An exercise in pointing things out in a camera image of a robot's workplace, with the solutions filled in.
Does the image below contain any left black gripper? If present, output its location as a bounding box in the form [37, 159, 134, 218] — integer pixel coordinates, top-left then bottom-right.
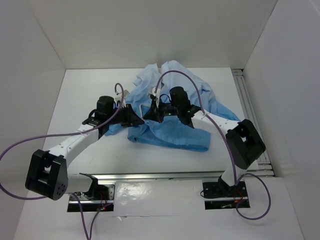
[106, 103, 145, 128]

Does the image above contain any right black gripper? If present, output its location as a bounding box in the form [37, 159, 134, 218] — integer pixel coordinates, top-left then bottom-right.
[143, 97, 181, 123]

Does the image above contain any light blue zip jacket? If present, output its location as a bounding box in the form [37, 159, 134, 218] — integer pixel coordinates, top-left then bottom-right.
[104, 60, 242, 153]

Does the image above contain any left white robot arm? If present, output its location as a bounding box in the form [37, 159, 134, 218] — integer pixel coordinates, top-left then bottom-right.
[25, 96, 144, 201]

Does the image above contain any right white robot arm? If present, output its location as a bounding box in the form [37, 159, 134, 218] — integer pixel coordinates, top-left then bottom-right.
[143, 86, 266, 196]

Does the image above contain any front aluminium rail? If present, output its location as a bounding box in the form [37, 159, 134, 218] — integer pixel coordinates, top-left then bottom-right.
[67, 171, 226, 182]

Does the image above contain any aluminium rail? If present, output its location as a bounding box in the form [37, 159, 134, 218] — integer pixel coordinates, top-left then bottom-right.
[231, 69, 276, 178]
[67, 171, 226, 182]

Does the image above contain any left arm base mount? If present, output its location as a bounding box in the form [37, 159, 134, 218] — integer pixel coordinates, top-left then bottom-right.
[67, 177, 115, 213]

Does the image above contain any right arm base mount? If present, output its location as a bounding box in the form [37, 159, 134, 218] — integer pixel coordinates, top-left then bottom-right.
[200, 178, 250, 210]

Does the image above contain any right side aluminium rail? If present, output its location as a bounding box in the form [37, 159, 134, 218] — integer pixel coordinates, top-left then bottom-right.
[231, 69, 276, 178]

